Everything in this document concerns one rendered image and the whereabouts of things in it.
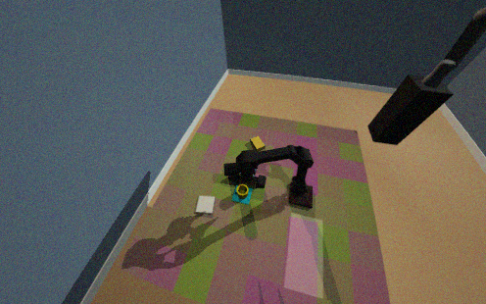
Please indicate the yellow block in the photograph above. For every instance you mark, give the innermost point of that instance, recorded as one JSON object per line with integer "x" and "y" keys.
{"x": 257, "y": 143}

